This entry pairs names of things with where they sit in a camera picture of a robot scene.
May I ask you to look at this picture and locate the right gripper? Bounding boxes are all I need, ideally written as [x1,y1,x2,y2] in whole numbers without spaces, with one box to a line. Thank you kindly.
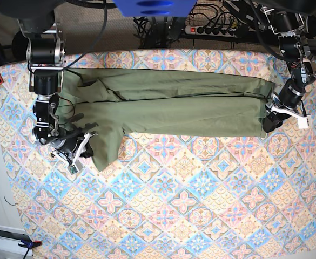
[50,122,98,166]

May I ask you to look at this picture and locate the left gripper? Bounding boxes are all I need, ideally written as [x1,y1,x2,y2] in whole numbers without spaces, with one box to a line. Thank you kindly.
[263,79,307,133]

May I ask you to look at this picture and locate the olive green t-shirt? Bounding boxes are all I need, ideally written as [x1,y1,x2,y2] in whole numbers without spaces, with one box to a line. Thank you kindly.
[57,69,275,171]

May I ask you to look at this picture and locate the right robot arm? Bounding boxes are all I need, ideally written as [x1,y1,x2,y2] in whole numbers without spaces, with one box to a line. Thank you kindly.
[0,1,116,167]

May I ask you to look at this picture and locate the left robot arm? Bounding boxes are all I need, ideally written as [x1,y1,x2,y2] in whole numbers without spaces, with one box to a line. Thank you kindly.
[240,1,316,133]

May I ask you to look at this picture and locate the patterned tile tablecloth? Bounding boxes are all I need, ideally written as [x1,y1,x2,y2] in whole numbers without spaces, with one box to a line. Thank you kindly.
[0,63,316,258]

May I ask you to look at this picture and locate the black speaker top right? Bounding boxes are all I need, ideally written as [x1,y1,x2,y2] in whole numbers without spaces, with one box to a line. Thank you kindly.
[305,16,316,38]

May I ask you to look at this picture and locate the blue orange clamp lower left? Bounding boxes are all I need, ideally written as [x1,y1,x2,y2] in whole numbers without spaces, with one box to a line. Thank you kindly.
[18,240,42,250]

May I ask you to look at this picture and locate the black round stool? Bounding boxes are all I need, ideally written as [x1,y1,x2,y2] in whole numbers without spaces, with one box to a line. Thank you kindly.
[11,30,29,62]

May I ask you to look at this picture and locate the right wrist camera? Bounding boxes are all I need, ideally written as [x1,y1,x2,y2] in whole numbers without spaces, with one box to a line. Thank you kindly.
[67,161,83,174]

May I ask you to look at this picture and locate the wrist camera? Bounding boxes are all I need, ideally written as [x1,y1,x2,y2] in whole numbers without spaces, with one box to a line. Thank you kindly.
[297,117,309,130]
[67,161,83,174]

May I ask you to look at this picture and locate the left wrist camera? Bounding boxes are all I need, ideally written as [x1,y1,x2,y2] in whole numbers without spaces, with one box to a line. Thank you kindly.
[297,117,309,130]

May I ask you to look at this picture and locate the power strip with red switch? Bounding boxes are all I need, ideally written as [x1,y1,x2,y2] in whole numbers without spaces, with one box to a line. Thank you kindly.
[184,25,234,37]

